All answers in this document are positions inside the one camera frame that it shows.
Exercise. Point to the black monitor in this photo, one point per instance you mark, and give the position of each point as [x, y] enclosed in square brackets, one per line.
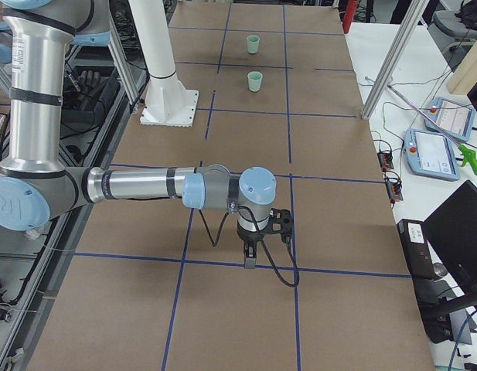
[452, 232]

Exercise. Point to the teach pendant tablet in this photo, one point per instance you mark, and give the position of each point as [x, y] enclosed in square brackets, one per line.
[430, 154]
[456, 118]

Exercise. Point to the wooden board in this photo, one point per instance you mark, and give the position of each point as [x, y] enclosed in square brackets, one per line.
[465, 76]

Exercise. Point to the mint green cup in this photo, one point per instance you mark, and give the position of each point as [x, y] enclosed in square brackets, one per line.
[254, 79]
[253, 42]

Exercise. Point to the green plastic spray gun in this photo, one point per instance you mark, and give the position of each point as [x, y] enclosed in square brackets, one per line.
[468, 157]

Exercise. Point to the near teach pendant tablet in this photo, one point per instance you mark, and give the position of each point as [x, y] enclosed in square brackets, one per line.
[430, 154]

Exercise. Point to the grey office chair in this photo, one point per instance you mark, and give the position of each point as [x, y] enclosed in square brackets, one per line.
[461, 25]

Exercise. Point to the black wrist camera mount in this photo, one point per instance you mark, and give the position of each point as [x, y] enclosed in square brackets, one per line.
[280, 221]

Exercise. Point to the far black orange connector block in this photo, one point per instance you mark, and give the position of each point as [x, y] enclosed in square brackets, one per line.
[385, 156]

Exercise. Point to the brown paper table cover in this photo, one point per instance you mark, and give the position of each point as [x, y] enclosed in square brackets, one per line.
[147, 291]

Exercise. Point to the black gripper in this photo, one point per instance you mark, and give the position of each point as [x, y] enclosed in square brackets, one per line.
[249, 236]

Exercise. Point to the black box with label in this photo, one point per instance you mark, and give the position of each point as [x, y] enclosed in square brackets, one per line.
[416, 249]

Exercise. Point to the thin metal rod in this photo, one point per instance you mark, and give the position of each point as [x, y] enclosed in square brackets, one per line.
[424, 115]

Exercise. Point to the black orange connector block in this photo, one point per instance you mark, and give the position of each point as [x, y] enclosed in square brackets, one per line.
[385, 156]
[393, 185]

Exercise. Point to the aluminium frame post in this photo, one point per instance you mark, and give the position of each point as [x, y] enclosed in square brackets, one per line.
[401, 39]

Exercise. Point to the near black orange connector block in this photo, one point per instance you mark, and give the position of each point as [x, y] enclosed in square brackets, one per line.
[393, 185]

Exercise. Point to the red fire extinguisher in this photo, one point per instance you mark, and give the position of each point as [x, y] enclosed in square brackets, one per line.
[349, 15]

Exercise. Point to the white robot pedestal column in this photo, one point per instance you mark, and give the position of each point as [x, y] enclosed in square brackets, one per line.
[167, 101]

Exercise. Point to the far teach pendant tablet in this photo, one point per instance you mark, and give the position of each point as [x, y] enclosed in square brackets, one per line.
[456, 118]

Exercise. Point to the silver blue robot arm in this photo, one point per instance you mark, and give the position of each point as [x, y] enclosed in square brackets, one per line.
[36, 187]

